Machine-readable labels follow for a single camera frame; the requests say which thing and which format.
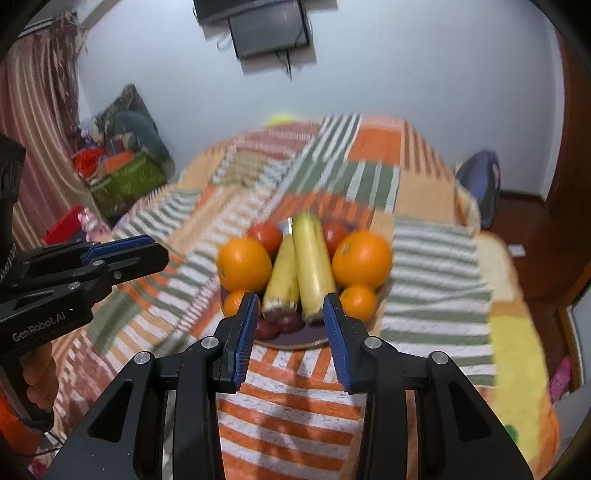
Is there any striped patchwork bedspread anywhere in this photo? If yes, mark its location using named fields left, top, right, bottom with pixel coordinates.
left=54, top=114, right=559, bottom=479

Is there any striped curtain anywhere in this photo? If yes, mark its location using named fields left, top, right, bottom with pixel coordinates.
left=1, top=14, right=95, bottom=250

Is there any blue backpack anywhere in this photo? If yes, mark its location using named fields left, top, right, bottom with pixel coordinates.
left=456, top=150, right=501, bottom=229

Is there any purple ceramic plate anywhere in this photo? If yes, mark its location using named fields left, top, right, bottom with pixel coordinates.
left=218, top=221, right=394, bottom=351

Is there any green patterned bag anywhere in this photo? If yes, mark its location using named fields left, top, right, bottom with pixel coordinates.
left=90, top=152, right=166, bottom=219

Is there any big red tomato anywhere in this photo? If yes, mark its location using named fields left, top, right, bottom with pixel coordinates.
left=322, top=222, right=349, bottom=258

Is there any large orange with sticker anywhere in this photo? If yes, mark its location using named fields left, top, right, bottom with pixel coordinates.
left=332, top=230, right=393, bottom=290

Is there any grey cushion pile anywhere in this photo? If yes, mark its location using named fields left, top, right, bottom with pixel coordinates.
left=92, top=84, right=171, bottom=163

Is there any red grape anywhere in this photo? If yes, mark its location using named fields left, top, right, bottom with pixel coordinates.
left=276, top=312, right=305, bottom=334
left=254, top=318, right=280, bottom=341

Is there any smaller red tomato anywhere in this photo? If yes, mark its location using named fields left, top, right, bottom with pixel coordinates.
left=247, top=222, right=283, bottom=259

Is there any wall mounted black monitor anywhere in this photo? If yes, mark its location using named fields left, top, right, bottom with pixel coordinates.
left=193, top=0, right=311, bottom=60

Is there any person's left hand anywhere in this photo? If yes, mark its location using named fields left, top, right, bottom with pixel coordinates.
left=21, top=343, right=59, bottom=409

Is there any red box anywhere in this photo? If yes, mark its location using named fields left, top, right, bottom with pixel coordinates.
left=42, top=205, right=83, bottom=245

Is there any small mandarin orange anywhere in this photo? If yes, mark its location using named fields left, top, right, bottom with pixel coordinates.
left=222, top=289, right=249, bottom=317

